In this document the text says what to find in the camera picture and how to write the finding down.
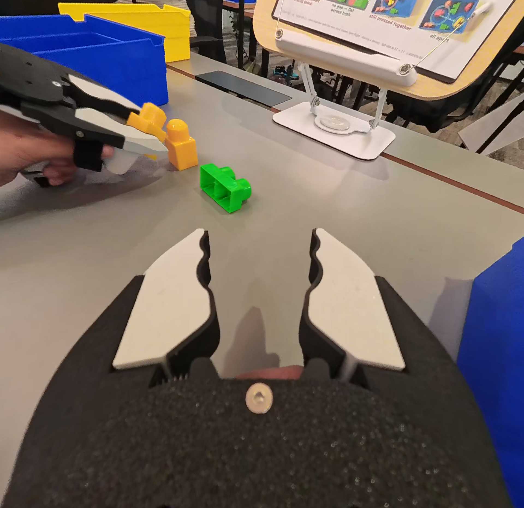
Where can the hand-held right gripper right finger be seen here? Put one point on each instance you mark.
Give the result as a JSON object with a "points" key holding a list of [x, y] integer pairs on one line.
{"points": [[354, 307]]}

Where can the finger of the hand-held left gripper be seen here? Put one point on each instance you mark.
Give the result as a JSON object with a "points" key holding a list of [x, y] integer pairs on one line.
{"points": [[123, 136], [102, 95]]}

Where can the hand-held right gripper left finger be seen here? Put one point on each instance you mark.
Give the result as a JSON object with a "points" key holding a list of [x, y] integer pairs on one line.
{"points": [[165, 307]]}

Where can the yellow toy block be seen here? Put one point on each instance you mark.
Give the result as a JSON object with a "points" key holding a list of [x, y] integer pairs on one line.
{"points": [[147, 117], [182, 148]]}

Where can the blue plastic bin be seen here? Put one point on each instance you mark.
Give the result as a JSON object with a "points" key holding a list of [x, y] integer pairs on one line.
{"points": [[495, 369], [98, 58]]}

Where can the green double toy block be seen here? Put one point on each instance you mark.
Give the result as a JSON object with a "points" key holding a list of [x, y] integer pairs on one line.
{"points": [[225, 189]]}

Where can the person's left hand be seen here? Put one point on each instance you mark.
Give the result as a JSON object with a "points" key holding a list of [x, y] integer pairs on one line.
{"points": [[33, 148]]}

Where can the yellow plastic bin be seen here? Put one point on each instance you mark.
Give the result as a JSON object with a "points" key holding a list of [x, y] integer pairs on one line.
{"points": [[155, 25]]}

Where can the black inset table panel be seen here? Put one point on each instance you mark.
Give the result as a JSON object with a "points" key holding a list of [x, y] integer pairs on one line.
{"points": [[241, 86]]}

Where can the wooden clipboard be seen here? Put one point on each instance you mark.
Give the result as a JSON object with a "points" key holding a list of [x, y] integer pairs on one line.
{"points": [[491, 74]]}

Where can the printed instruction sheet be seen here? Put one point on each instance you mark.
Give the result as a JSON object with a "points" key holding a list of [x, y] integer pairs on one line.
{"points": [[360, 5]]}

